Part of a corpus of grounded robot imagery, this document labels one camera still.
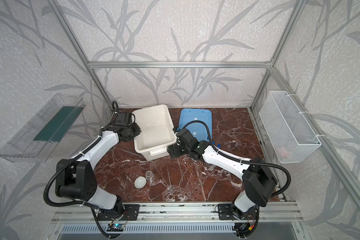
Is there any clear acrylic wall shelf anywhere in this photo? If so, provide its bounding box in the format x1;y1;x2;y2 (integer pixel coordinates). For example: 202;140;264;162
0;94;86;163

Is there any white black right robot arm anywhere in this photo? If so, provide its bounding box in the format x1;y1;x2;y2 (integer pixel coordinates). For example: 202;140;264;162
167;129;277;220

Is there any small clear glass beaker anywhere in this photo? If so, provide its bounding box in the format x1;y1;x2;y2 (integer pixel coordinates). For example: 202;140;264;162
145;171;156;184

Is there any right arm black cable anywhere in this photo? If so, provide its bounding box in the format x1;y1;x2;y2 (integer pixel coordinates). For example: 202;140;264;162
189;120;292;199

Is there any white plastic storage bin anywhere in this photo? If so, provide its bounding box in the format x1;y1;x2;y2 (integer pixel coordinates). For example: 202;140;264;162
133;105;177;161

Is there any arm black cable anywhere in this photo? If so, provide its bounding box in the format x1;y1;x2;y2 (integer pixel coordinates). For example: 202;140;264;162
43;100;121;208
189;120;292;199

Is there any white wire mesh basket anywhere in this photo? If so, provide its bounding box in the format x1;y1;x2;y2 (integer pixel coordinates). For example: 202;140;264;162
259;91;322;164

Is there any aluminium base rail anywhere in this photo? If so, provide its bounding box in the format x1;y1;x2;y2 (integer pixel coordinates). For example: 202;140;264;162
51;202;304;224

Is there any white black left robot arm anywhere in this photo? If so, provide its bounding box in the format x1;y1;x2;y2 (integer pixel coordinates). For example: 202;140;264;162
53;112;141;212

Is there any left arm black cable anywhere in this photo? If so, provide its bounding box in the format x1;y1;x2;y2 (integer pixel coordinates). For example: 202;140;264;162
43;100;121;208

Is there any white ceramic evaporating dish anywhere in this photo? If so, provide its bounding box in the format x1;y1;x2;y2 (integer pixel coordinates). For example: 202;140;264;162
134;176;147;189

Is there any blue plastic bin lid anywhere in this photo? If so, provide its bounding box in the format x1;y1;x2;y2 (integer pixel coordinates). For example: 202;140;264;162
179;109;213;142

